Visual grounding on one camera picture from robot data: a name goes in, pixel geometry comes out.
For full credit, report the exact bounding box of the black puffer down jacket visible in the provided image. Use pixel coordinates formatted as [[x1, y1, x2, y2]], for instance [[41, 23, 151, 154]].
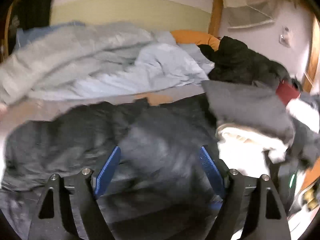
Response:
[[1, 94, 217, 239]]

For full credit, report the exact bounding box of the white pillow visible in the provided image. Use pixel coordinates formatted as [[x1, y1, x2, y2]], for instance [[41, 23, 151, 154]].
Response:
[[216, 124, 289, 178]]

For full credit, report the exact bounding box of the grey sweatshirt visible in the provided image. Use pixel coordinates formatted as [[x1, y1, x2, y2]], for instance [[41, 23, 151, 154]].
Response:
[[201, 80, 320, 165]]

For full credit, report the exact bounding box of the red book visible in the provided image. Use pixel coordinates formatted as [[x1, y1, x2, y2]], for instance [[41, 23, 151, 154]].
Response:
[[276, 81, 300, 106]]

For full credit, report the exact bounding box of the black fleece garment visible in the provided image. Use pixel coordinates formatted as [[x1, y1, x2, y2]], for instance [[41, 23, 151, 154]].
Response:
[[199, 36, 302, 92]]

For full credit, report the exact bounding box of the light blue duvet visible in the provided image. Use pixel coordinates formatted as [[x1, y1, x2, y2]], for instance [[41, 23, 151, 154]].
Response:
[[15, 21, 216, 102]]

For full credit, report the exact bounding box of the light grey fleece blanket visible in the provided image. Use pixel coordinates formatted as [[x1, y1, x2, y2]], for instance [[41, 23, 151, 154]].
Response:
[[1, 22, 152, 106]]

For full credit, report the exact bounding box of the orange pillow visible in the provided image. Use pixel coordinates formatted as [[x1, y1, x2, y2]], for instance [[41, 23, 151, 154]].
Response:
[[170, 30, 220, 51]]

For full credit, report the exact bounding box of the wooden bed frame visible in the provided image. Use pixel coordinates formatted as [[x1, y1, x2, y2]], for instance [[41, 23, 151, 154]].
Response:
[[208, 0, 223, 37]]

